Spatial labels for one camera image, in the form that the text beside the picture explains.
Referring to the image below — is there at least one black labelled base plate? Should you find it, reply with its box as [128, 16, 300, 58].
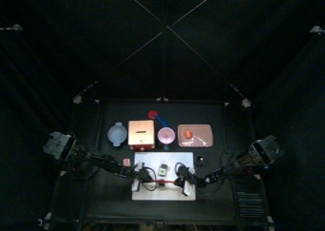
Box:
[235, 190, 267, 223]

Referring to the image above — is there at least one white plastic cutting board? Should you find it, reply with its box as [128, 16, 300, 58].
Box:
[132, 151, 197, 202]

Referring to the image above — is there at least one pink plastic tray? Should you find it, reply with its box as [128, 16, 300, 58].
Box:
[177, 124, 215, 148]

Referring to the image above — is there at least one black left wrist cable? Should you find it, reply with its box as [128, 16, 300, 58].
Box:
[140, 167, 160, 192]

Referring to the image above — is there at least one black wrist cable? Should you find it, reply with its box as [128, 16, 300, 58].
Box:
[140, 167, 160, 192]
[174, 162, 191, 179]

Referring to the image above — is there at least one pale blue round bowl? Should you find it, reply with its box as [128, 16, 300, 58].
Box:
[108, 122, 129, 147]

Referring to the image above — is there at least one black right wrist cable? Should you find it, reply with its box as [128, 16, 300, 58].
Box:
[174, 162, 191, 179]

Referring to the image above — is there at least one wooden box with red drawer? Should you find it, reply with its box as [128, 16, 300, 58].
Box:
[128, 120, 157, 151]

